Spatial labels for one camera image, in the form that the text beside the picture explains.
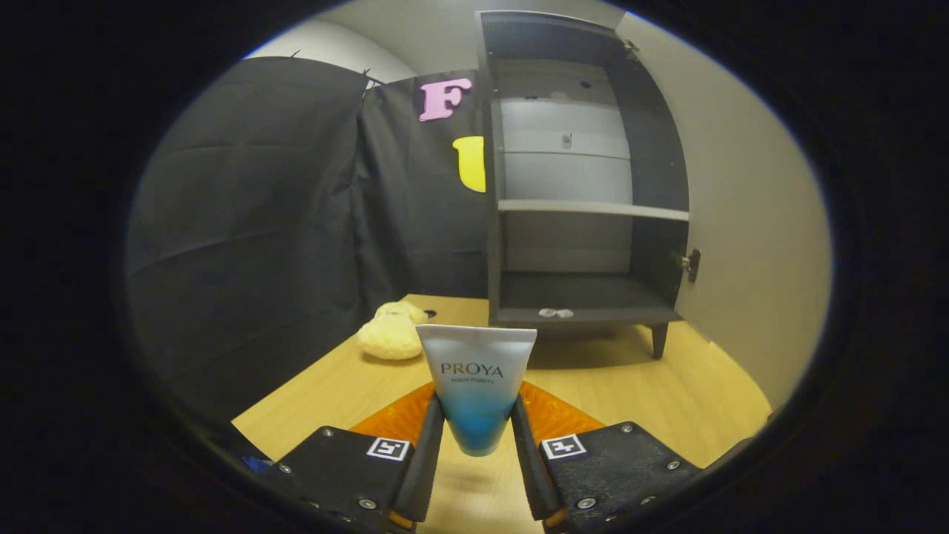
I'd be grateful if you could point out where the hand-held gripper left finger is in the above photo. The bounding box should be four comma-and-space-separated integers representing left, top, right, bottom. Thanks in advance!
267, 382, 446, 534

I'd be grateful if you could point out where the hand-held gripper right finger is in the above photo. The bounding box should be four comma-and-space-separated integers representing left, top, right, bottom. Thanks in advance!
511, 382, 703, 532

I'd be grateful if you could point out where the white and blue tube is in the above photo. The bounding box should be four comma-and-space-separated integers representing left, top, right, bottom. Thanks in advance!
415, 324, 538, 456

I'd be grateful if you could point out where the beige cabinet door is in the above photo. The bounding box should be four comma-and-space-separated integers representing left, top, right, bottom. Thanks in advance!
614, 11, 833, 410

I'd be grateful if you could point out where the yellow plush toy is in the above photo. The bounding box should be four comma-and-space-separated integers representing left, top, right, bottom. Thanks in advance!
357, 300, 430, 362

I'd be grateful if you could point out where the dark grey cabinet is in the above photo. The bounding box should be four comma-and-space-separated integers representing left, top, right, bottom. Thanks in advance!
474, 10, 702, 361

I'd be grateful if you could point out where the black backdrop cloth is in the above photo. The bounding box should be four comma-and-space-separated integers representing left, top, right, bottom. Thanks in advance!
125, 56, 492, 447

